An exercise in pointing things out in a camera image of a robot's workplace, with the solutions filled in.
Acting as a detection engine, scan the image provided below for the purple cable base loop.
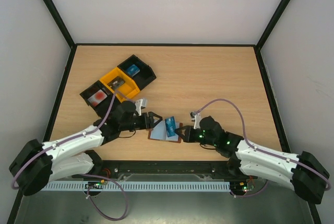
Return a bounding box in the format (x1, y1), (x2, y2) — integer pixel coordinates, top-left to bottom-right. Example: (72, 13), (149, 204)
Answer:
(230, 179), (269, 199)
(85, 173), (129, 220)

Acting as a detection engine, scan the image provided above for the light blue slotted cable duct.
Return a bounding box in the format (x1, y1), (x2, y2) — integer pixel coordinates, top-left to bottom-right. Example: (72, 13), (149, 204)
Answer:
(42, 181), (230, 192)

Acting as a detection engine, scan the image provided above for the black plastic bin far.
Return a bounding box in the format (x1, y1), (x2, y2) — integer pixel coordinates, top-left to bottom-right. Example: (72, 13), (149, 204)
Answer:
(117, 54), (157, 90)

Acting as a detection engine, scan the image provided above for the black plastic bin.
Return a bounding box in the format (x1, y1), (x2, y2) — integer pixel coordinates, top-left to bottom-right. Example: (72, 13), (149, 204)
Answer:
(80, 80), (125, 117)
(117, 54), (157, 90)

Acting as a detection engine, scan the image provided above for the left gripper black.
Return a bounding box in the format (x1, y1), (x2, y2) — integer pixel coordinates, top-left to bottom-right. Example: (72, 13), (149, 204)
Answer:
(120, 112), (163, 132)

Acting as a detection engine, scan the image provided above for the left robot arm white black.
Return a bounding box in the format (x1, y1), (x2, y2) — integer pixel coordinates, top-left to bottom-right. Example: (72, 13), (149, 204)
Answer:
(9, 101), (162, 196)

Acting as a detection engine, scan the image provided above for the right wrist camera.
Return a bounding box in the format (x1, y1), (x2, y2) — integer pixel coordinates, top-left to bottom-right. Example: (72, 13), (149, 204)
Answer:
(190, 111), (201, 129)

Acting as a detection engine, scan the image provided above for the yellow plastic bin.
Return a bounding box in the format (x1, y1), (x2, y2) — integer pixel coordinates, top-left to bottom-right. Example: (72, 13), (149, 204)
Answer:
(99, 67), (140, 102)

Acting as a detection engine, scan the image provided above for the black plastic bin near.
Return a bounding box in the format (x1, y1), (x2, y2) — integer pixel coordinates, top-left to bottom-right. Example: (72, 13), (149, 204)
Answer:
(80, 80), (125, 117)

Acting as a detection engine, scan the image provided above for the purple cable left base loop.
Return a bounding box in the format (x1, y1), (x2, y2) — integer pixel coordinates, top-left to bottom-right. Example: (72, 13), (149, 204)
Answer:
(85, 173), (129, 220)

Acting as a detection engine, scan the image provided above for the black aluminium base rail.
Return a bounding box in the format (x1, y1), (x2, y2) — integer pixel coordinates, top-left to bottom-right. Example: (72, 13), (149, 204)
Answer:
(25, 159), (304, 183)

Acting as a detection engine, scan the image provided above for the blue vip card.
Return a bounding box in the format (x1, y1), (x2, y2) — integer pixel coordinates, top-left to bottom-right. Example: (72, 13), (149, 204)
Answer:
(165, 116), (176, 137)

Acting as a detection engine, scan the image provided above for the black frame post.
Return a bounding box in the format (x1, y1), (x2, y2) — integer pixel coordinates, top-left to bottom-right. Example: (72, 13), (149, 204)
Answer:
(27, 0), (76, 50)
(256, 0), (307, 50)

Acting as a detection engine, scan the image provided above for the black frame post right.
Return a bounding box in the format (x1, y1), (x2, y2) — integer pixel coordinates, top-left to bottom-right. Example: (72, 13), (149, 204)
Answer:
(256, 0), (307, 50)

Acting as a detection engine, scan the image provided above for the purple cable right base loop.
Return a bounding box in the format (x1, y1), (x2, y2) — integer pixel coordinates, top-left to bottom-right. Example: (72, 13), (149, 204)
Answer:
(230, 179), (269, 199)

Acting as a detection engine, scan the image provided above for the white red card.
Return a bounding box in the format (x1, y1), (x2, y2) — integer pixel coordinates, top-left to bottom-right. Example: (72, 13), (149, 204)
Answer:
(88, 89), (108, 107)

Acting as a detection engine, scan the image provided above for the black frame post left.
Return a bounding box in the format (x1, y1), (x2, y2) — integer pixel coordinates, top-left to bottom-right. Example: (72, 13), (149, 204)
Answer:
(27, 0), (76, 50)

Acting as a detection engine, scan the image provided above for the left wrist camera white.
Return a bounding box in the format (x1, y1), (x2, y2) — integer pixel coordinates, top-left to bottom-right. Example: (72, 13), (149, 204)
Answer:
(135, 98), (148, 116)

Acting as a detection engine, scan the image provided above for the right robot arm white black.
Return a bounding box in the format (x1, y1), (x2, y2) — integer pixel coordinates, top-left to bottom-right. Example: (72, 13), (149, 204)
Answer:
(175, 116), (331, 204)

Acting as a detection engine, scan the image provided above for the brown leather card holder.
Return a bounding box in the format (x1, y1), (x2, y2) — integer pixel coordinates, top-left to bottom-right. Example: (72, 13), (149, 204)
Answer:
(148, 120), (182, 144)

